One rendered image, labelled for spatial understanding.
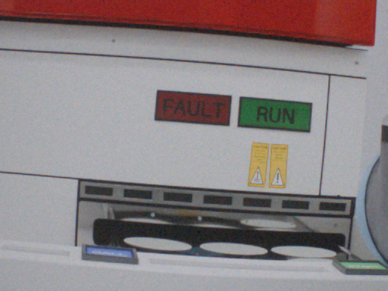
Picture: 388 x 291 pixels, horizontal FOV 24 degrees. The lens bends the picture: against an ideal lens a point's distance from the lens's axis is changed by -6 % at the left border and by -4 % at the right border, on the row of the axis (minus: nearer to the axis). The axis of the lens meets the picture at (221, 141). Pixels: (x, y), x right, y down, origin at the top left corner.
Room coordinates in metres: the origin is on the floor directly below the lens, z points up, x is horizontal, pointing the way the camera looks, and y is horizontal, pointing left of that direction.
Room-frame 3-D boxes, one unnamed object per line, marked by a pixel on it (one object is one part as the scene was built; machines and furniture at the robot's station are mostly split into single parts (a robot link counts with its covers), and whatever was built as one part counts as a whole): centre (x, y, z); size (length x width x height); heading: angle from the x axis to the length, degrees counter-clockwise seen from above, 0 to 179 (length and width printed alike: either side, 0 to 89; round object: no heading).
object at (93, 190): (1.51, 0.00, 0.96); 0.44 x 0.01 x 0.02; 98
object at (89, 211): (1.50, 0.00, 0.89); 0.44 x 0.02 x 0.10; 98
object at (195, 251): (1.30, -0.05, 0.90); 0.34 x 0.34 x 0.01; 8
